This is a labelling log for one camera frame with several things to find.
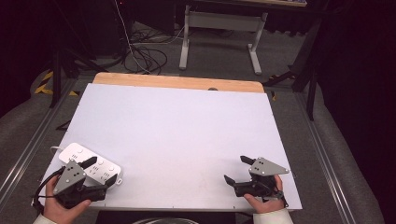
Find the yellow black floor tape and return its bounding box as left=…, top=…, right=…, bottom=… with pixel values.
left=34, top=70, right=79, bottom=97

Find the white metal desk frame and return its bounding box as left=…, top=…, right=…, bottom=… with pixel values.
left=178, top=4, right=269, bottom=76

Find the white power strip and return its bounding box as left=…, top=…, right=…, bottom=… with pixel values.
left=58, top=142, right=124, bottom=187

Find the black box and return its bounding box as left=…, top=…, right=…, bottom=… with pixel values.
left=133, top=0, right=177, bottom=37

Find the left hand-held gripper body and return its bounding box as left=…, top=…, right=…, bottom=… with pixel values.
left=51, top=159, right=107, bottom=210

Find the wooden desk top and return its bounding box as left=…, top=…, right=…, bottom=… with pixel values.
left=199, top=0, right=308, bottom=8

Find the white floor cable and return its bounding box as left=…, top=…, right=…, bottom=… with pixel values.
left=113, top=0, right=154, bottom=76

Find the black curtain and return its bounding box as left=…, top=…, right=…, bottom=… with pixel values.
left=311, top=0, right=396, bottom=224
left=0, top=0, right=94, bottom=119

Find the black metal stand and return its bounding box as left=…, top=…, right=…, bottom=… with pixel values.
left=49, top=46, right=108, bottom=109
left=262, top=17, right=324, bottom=121

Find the person's right hand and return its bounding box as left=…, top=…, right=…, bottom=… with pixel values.
left=243, top=175, right=286, bottom=215

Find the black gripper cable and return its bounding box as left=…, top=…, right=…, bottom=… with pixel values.
left=32, top=167, right=67, bottom=213

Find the person's left hand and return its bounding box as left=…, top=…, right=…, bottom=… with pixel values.
left=43, top=175, right=92, bottom=224

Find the aluminium floor rail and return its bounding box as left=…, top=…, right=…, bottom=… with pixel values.
left=293, top=92, right=357, bottom=224
left=0, top=77, right=79, bottom=201

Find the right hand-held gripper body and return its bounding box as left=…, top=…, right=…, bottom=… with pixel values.
left=233, top=156, right=290, bottom=198

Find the black floor cable coil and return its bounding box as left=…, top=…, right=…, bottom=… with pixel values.
left=121, top=44, right=169, bottom=76

